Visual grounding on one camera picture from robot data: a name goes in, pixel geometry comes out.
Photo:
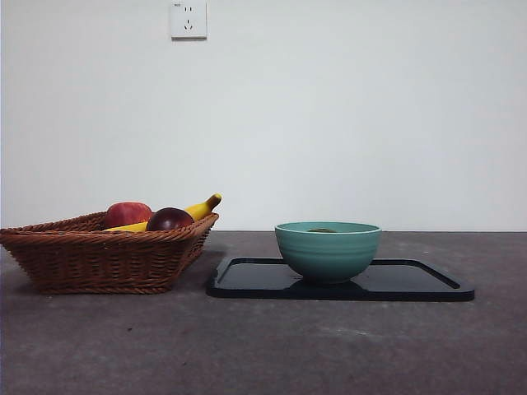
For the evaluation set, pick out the green avocado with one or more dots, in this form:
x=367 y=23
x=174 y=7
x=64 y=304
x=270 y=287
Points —
x=322 y=230

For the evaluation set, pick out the red apple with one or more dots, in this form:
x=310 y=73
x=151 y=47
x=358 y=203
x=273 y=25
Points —
x=127 y=213

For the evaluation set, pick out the dark red plum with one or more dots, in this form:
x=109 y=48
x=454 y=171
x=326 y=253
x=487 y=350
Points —
x=170 y=220

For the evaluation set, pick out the teal ribbed bowl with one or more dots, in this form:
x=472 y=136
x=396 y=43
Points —
x=327 y=255

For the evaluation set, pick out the white wall power outlet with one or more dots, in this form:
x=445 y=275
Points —
x=189 y=19

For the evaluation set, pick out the brown wicker basket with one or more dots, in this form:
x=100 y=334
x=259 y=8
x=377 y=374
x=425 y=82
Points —
x=103 y=263

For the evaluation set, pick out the black rectangular tray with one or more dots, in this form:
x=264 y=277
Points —
x=255 y=284

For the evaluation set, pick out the yellow banana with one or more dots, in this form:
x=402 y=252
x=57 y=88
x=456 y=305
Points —
x=200 y=209

